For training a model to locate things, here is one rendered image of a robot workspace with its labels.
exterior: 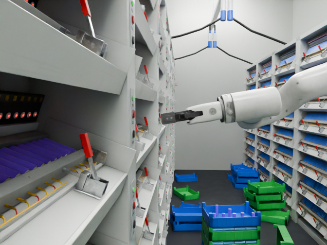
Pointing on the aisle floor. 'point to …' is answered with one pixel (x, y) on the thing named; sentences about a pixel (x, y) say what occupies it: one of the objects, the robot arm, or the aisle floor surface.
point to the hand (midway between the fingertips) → (168, 117)
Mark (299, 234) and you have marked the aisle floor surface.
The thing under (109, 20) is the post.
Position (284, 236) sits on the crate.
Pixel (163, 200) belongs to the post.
